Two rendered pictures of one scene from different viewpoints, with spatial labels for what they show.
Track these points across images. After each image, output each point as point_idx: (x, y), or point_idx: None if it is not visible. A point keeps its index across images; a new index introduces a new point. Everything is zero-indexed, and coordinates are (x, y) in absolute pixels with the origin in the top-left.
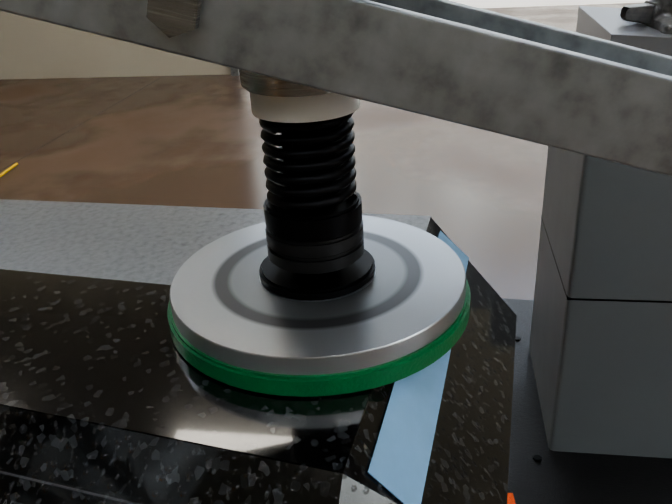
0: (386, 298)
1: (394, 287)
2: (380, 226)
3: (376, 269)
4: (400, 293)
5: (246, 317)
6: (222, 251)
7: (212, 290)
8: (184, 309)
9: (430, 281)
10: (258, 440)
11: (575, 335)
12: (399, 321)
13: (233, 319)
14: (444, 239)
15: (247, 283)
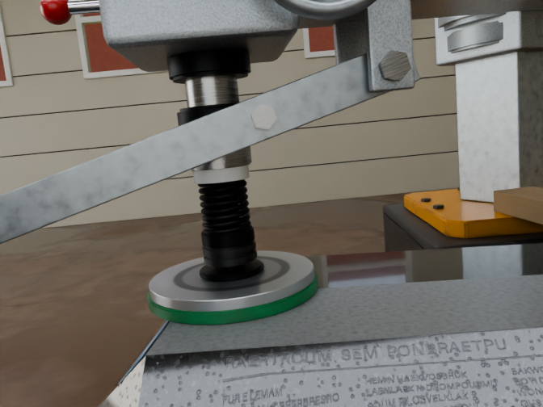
0: (195, 268)
1: (190, 271)
2: (194, 295)
3: (199, 276)
4: (187, 270)
5: (259, 256)
6: (295, 271)
7: (284, 260)
8: (291, 254)
9: (170, 275)
10: None
11: None
12: (190, 263)
13: (264, 255)
14: (139, 358)
15: (267, 263)
